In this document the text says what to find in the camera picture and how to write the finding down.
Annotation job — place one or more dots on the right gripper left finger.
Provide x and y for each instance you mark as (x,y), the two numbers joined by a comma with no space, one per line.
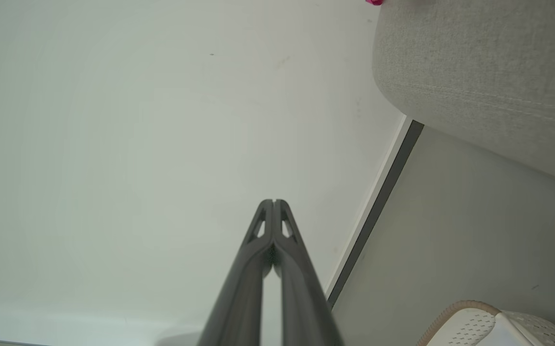
(243,298)

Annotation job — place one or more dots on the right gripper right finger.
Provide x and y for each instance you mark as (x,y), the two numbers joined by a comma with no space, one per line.
(301,298)

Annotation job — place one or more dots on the white laundry basket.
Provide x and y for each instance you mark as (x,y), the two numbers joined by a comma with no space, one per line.
(479,329)

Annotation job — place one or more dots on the white and black baseboard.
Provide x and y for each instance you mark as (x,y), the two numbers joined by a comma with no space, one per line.
(378,202)

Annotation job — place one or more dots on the grey fabric sofa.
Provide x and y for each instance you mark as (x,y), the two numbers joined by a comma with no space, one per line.
(488,72)

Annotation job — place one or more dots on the pink cloth item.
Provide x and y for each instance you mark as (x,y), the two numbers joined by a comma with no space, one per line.
(375,2)

